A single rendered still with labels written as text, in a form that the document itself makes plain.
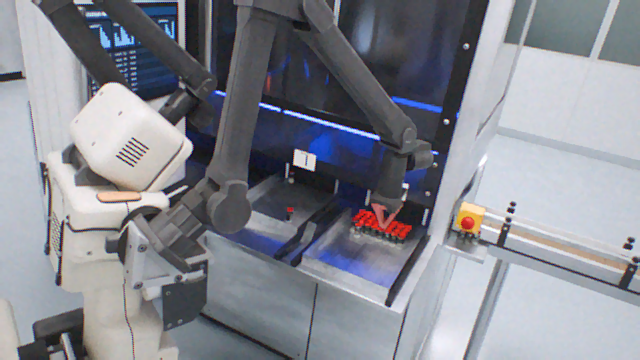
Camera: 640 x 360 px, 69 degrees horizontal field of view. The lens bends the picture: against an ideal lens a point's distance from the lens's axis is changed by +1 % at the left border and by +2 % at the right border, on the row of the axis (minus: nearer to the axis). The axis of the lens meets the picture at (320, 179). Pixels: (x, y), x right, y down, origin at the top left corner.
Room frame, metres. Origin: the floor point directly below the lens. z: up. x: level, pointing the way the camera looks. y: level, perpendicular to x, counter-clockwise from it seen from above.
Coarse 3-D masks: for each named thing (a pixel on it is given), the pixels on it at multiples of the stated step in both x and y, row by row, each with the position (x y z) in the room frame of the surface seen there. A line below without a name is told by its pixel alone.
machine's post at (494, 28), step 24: (504, 0) 1.31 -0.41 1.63; (504, 24) 1.31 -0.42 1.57; (480, 48) 1.32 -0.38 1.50; (480, 72) 1.32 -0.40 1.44; (480, 96) 1.31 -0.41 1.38; (456, 144) 1.32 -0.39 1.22; (456, 168) 1.31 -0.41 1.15; (456, 192) 1.31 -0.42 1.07; (432, 216) 1.33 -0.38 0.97; (432, 240) 1.32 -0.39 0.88; (432, 264) 1.31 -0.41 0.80; (408, 312) 1.32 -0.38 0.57; (408, 336) 1.32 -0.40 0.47
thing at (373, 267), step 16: (336, 224) 1.29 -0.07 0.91; (320, 240) 1.19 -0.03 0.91; (336, 240) 1.24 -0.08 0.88; (352, 240) 1.25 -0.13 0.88; (368, 240) 1.26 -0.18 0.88; (304, 256) 1.09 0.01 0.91; (320, 256) 1.14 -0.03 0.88; (336, 256) 1.15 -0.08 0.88; (352, 256) 1.16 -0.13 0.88; (368, 256) 1.17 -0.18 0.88; (384, 256) 1.19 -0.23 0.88; (400, 256) 1.20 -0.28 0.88; (336, 272) 1.05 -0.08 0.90; (352, 272) 1.08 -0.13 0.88; (368, 272) 1.09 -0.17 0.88; (384, 272) 1.10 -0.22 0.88; (400, 272) 1.08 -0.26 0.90; (368, 288) 1.01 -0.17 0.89; (384, 288) 0.99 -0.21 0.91
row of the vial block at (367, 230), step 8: (352, 224) 1.30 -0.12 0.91; (368, 224) 1.29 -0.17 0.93; (368, 232) 1.28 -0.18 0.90; (376, 232) 1.27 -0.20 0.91; (384, 232) 1.26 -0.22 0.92; (392, 232) 1.26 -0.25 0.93; (376, 240) 1.26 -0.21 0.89; (384, 240) 1.25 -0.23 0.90; (392, 240) 1.24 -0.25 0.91; (400, 240) 1.24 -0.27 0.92; (400, 248) 1.23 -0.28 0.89
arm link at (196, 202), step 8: (208, 184) 0.76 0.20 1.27; (216, 184) 0.76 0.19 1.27; (192, 192) 0.74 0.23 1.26; (200, 192) 0.75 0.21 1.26; (208, 192) 0.74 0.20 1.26; (184, 200) 0.73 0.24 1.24; (192, 200) 0.72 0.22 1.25; (200, 200) 0.71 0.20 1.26; (192, 208) 0.70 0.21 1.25; (200, 208) 0.71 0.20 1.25; (200, 216) 0.71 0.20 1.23; (208, 224) 0.71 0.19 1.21
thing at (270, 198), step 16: (272, 176) 1.57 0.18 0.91; (256, 192) 1.47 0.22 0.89; (272, 192) 1.50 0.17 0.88; (288, 192) 1.52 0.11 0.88; (304, 192) 1.53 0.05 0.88; (320, 192) 1.55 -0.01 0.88; (256, 208) 1.37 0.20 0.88; (272, 208) 1.38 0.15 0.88; (304, 208) 1.41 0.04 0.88; (320, 208) 1.37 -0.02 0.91; (272, 224) 1.26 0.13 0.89; (288, 224) 1.24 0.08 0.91; (304, 224) 1.27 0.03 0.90
